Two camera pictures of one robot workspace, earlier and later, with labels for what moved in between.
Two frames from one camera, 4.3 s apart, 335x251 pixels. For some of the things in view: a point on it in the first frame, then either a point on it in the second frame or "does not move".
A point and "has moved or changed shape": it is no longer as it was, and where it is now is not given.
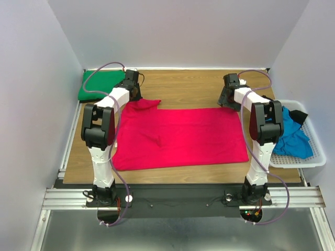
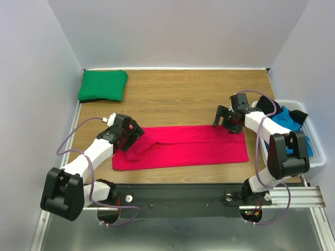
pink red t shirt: x=149 y=137 has moved or changed shape
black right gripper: x=225 y=99 -> x=223 y=116
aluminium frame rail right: x=303 y=196 does not move
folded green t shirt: x=101 y=81 does not move
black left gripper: x=139 y=96 -> x=136 y=133
